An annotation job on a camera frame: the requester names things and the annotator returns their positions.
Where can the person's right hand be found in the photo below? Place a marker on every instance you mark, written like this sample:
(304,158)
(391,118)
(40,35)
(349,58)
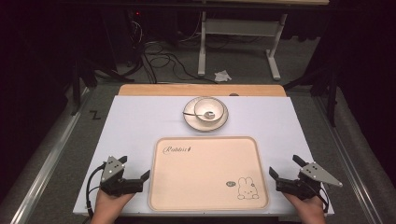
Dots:
(306,210)

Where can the white ceramic bowl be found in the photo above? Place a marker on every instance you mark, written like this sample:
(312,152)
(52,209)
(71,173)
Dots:
(218,107)

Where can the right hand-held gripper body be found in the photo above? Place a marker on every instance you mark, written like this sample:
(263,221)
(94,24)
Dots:
(303,185)

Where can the white metal table frame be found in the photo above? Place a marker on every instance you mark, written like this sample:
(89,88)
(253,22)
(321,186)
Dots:
(239,27)

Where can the metal spoon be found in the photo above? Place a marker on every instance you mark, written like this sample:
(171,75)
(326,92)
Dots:
(209,115)

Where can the black metal stand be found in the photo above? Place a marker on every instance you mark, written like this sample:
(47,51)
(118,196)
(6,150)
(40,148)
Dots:
(77,82)
(332,93)

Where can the person's left hand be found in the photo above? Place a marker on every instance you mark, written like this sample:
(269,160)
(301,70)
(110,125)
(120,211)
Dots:
(109,203)

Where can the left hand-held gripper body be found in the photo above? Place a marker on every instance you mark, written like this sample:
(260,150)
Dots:
(114,184)

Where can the white table mat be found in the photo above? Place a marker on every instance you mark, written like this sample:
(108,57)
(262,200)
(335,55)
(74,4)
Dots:
(134,124)

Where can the wooden table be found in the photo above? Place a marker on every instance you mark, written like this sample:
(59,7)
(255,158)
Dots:
(186,90)

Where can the white ceramic plate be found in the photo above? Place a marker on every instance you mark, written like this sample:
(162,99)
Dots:
(190,123)

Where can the crumpled white paper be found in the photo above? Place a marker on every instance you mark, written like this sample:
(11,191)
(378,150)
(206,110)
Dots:
(222,76)

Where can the aluminium floor rail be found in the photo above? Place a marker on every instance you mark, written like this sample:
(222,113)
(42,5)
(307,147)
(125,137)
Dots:
(351,161)
(46,174)

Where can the beige tray with rabbit print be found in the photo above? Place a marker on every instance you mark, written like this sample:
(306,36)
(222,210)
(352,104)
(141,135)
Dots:
(202,177)

